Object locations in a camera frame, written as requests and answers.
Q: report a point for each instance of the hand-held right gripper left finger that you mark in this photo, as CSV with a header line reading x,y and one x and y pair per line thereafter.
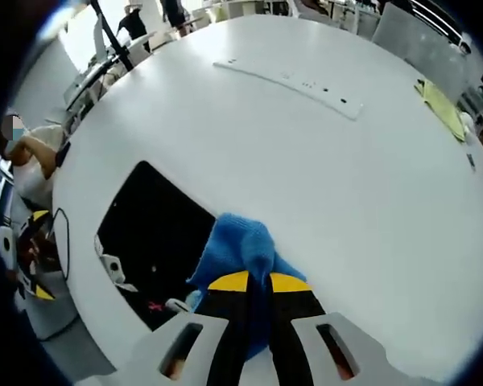
x,y
185,346

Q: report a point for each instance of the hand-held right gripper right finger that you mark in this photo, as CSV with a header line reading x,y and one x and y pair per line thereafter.
x,y
326,346

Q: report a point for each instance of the small dark card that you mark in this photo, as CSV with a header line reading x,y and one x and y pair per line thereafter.
x,y
471,161

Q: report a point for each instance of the white partition board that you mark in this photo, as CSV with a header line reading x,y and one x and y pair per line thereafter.
x,y
422,44

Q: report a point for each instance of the yellow cloth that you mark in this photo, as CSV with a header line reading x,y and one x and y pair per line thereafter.
x,y
442,110

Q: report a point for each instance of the black monitor stand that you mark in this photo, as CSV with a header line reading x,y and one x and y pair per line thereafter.
x,y
114,38

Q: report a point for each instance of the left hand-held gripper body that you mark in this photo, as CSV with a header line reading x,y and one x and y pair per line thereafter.
x,y
5,245

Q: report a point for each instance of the white round object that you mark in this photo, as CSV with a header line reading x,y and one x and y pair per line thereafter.
x,y
467,122

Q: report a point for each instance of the blue cleaning cloth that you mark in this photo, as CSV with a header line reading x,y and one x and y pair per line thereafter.
x,y
241,245

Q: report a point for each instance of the black flat object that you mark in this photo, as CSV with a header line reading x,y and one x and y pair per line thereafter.
x,y
63,153

